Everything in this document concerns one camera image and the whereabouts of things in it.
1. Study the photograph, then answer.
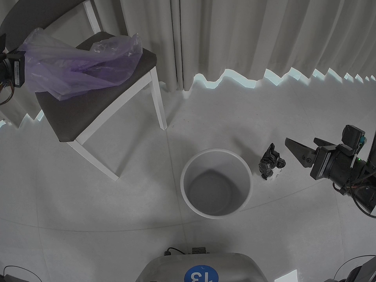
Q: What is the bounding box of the purple plastic bag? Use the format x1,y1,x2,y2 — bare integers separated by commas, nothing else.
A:
18,27,143,101

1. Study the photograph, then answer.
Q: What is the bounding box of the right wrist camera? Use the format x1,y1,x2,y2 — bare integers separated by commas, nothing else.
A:
338,125,368,158

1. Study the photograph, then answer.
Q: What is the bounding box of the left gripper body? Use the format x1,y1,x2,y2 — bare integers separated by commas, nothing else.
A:
6,51,26,88

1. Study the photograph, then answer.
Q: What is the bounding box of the dark grey white-legged chair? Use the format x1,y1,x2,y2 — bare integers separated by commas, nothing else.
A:
0,0,168,181

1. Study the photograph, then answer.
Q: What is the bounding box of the white trash bin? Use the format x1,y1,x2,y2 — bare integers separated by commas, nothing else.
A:
180,148,254,219

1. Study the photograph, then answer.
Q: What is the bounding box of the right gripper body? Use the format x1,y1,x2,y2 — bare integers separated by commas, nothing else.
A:
310,144,366,185

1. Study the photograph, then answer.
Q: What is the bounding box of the black cable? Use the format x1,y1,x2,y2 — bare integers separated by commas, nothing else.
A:
164,247,188,257
335,255,376,282
0,265,42,282

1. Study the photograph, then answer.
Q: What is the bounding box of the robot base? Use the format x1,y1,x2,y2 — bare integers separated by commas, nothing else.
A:
136,247,266,282

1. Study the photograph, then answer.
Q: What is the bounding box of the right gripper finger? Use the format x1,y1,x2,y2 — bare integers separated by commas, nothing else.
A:
313,137,336,150
285,137,317,168

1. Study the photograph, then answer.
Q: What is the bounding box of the crumpled black plastic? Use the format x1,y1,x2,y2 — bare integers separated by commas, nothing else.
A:
258,143,286,181

